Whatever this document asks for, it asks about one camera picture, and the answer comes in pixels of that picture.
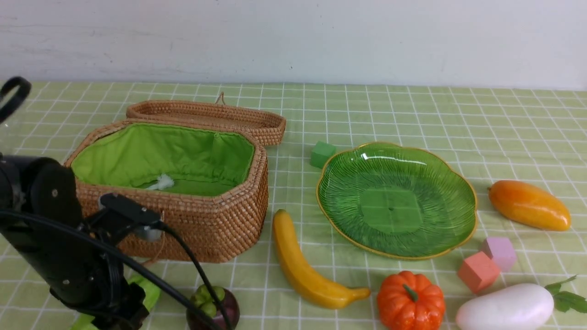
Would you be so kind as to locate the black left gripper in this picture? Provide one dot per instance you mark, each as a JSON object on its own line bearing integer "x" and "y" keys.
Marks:
{"x": 101, "y": 291}

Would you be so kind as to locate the green cucumber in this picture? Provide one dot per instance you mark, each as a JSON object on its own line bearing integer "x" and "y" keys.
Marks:
{"x": 148, "y": 298}

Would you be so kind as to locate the purple mangosteen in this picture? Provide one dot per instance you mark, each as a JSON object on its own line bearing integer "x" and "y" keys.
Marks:
{"x": 203, "y": 300}

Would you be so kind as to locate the yellow banana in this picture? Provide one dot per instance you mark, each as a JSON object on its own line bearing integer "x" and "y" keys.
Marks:
{"x": 303, "y": 278}

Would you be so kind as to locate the orange pumpkin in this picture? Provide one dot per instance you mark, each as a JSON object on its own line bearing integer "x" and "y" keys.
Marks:
{"x": 408, "y": 301}

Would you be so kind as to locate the white radish with leaves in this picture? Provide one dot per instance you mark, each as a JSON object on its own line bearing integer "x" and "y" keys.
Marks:
{"x": 525, "y": 306}

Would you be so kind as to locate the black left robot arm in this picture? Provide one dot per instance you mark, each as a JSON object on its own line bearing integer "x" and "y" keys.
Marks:
{"x": 42, "y": 218}

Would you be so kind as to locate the woven rattan basket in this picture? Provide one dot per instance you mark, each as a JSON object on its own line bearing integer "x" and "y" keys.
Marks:
{"x": 210, "y": 184}

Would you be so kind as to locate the woven rattan basket lid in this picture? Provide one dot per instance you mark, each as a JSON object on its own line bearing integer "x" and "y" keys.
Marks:
{"x": 266, "y": 127}

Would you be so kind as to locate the green foam cube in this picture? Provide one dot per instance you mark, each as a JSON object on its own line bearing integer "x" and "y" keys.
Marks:
{"x": 321, "y": 153}

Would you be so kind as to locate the green glass plate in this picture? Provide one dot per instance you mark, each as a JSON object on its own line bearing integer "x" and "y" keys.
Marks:
{"x": 397, "y": 202}

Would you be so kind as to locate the salmon foam cube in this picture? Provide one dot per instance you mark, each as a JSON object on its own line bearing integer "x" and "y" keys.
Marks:
{"x": 478, "y": 272}

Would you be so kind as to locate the pink foam cube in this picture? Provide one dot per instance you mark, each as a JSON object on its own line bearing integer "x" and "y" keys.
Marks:
{"x": 500, "y": 250}

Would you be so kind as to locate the orange mango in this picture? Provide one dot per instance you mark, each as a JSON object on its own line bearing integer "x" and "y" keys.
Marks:
{"x": 530, "y": 205}

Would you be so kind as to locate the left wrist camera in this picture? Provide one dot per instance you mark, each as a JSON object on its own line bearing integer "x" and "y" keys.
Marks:
{"x": 121, "y": 216}

